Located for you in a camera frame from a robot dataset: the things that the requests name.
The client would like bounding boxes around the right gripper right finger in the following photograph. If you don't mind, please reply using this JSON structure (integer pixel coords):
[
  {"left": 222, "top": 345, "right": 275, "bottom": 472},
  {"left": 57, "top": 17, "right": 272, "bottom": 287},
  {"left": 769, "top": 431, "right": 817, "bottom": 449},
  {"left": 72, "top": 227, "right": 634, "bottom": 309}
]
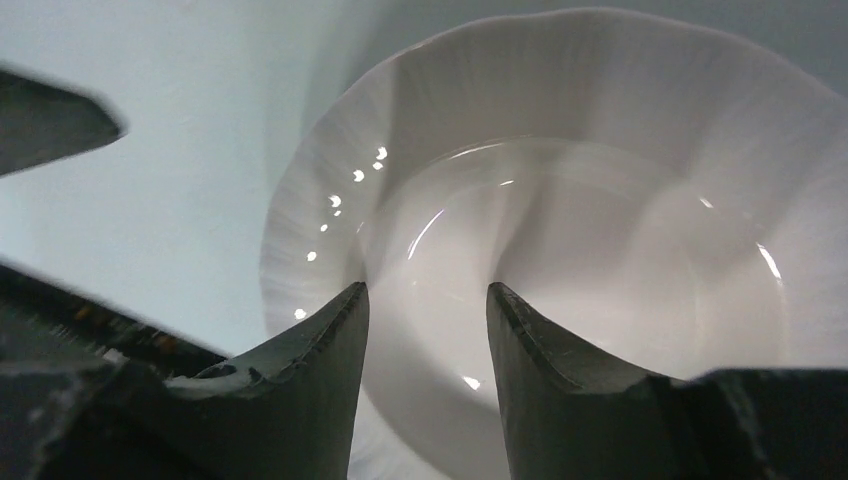
[{"left": 486, "top": 282, "right": 847, "bottom": 479}]

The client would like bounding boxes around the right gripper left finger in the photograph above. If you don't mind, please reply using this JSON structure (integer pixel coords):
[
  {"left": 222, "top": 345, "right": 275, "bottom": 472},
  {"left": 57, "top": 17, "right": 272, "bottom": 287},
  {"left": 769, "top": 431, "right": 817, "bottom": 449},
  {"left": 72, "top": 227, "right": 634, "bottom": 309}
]
[{"left": 1, "top": 282, "right": 369, "bottom": 479}]

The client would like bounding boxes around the white scalloped plate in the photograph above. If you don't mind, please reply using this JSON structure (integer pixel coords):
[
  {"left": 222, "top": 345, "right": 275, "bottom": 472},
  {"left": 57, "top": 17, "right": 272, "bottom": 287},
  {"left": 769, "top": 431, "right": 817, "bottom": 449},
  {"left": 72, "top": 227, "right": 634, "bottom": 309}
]
[{"left": 260, "top": 8, "right": 847, "bottom": 479}]

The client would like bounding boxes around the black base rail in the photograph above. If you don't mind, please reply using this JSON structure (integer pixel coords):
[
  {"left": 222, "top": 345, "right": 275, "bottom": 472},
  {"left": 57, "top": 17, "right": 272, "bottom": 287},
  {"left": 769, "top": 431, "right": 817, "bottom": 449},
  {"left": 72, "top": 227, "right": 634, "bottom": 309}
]
[{"left": 1, "top": 265, "right": 226, "bottom": 378}]

